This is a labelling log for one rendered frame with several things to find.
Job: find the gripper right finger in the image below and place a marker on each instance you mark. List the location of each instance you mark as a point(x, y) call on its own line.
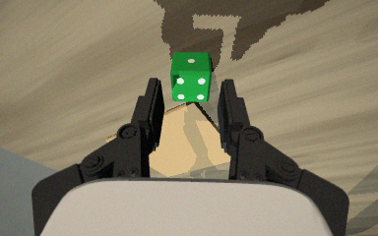
point(252, 158)

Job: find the tan flat mat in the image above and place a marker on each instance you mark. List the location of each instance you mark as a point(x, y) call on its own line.
point(188, 141)

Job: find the green die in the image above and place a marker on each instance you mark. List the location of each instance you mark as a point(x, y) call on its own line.
point(191, 76)

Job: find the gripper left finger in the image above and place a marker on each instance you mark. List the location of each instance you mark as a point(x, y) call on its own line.
point(125, 156)

